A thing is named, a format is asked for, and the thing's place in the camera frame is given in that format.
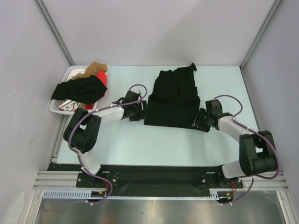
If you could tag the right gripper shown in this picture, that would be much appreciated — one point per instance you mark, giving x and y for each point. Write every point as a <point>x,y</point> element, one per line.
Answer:
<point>198,122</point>

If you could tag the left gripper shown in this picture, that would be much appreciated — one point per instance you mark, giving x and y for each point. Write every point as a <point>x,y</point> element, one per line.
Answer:
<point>143,114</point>

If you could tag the black tank top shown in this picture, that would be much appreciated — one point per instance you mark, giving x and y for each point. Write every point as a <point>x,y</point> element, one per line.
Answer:
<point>174,101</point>

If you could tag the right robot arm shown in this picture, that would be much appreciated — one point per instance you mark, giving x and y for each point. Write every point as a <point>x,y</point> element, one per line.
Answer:
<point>257,152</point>

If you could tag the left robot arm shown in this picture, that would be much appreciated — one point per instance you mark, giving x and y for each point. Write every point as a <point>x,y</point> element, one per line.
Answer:
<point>83,129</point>

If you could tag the red garment in basket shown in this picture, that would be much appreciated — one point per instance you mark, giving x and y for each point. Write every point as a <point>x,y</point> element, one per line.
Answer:
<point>103,78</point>

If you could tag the brown garment in basket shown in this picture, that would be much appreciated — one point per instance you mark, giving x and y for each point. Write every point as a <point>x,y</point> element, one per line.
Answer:
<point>92,70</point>

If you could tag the striped black white garment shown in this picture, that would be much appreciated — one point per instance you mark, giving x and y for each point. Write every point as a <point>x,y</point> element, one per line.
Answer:
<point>69,105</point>

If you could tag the white garment in basket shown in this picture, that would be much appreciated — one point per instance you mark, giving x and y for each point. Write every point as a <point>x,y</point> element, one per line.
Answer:
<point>74,72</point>

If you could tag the white laundry basket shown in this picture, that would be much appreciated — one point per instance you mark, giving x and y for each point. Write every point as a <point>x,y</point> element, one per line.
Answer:
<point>56,103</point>

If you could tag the slotted cable duct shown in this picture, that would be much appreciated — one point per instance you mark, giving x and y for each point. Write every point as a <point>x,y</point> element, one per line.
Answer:
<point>96,194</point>

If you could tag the aluminium extrusion rail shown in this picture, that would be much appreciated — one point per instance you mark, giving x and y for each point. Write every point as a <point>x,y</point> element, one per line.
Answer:
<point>68,180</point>

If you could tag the right aluminium frame post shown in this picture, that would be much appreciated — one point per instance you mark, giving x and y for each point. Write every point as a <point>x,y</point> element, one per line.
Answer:
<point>261,32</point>

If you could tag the aluminium frame post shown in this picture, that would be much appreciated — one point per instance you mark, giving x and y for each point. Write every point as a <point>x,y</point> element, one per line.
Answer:
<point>261,32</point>
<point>53,29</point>

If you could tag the left aluminium frame post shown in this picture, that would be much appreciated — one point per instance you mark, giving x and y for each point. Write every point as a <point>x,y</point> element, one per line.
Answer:
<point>53,29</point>

